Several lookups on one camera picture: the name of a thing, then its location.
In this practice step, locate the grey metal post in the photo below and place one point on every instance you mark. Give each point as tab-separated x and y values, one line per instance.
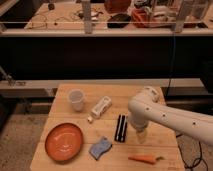
184	11
86	7

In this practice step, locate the wooden background workbench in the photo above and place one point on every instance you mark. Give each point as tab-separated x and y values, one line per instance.
67	20

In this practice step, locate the blue sponge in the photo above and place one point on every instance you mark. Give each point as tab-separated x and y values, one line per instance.
100	147

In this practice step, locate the orange plate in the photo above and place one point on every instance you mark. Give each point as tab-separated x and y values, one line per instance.
64	142

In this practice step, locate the grey metal post right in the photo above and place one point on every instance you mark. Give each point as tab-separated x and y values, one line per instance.
184	11

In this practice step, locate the orange carrot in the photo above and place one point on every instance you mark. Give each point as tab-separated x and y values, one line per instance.
145	158

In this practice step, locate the black bowl on bench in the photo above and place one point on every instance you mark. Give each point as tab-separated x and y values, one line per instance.
118	21

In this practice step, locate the clear plastic cup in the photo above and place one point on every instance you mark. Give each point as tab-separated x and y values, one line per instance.
76	98

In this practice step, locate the tan gripper tool tip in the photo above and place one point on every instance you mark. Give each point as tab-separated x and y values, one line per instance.
141	136

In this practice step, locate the orange tool on bench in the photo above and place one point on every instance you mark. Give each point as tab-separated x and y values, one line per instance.
140	18

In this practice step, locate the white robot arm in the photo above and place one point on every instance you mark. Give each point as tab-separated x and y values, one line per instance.
144	107

